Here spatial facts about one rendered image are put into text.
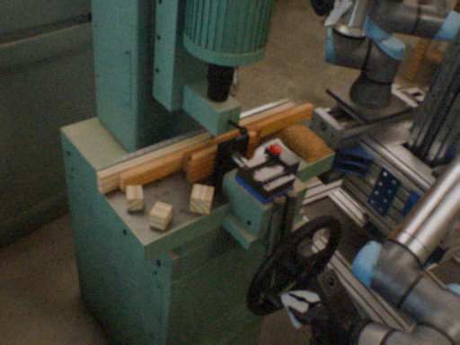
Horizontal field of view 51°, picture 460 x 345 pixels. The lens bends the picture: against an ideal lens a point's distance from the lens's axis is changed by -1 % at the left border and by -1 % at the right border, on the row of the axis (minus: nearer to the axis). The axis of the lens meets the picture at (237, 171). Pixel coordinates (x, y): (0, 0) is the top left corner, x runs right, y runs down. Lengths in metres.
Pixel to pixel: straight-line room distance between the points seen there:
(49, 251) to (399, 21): 1.62
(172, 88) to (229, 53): 0.22
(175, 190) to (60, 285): 1.06
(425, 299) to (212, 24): 0.62
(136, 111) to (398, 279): 0.75
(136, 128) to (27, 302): 0.99
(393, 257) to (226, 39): 0.51
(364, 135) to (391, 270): 0.94
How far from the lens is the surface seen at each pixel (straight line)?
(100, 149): 1.38
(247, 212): 1.06
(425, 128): 1.75
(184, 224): 1.04
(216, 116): 1.09
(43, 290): 2.08
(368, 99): 1.74
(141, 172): 1.10
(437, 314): 0.88
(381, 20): 1.26
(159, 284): 1.23
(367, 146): 1.76
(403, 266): 0.90
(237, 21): 0.95
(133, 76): 1.21
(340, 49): 1.65
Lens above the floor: 1.66
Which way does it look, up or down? 40 degrees down
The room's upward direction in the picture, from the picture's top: 11 degrees clockwise
